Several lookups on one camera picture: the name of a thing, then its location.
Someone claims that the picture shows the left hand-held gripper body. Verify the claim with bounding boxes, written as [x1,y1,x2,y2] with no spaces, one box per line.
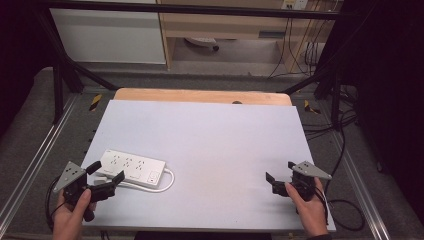
[53,161,117,223]

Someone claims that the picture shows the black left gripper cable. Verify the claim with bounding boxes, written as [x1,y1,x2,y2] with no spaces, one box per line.
[44,175,68,232]

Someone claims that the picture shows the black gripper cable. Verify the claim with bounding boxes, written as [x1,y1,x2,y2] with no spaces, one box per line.
[313,185,331,225]
[44,175,68,232]

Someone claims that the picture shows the grey chair base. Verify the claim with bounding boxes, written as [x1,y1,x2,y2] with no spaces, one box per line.
[184,36,221,52]

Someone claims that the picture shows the white wall socket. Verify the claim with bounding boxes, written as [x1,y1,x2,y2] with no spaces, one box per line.
[281,0,309,11]

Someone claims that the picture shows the black metal frame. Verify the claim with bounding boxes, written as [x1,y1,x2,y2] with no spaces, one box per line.
[33,0,354,126]

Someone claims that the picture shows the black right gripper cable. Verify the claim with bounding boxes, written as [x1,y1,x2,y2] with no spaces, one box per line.
[313,185,331,225]

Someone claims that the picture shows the white cabinet panel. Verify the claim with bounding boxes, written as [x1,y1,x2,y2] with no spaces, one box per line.
[49,7,167,65]

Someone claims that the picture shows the yellow black tape strip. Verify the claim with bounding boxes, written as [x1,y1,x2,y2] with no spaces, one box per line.
[303,99,322,115]
[88,93,103,112]

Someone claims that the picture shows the black floor cables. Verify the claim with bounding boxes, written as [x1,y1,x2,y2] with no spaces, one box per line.
[300,85,366,233]

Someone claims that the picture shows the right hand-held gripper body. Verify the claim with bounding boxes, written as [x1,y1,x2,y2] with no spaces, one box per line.
[271,160,333,203]

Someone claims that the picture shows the white power strip cable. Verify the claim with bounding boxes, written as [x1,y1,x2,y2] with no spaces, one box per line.
[114,167,176,194]

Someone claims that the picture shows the white power strip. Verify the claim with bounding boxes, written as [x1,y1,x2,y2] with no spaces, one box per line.
[95,148,167,190]

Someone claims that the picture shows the person's right hand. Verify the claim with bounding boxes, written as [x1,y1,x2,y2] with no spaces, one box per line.
[284,178,330,238]

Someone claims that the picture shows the black hanging cables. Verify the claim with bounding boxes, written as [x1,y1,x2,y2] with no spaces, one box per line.
[267,16,326,80]

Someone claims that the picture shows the aluminium rail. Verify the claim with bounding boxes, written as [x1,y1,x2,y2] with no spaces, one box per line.
[0,94,80,228]
[329,129,392,240]

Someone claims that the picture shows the person's left hand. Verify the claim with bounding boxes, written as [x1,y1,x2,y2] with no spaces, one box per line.
[51,187,98,240]

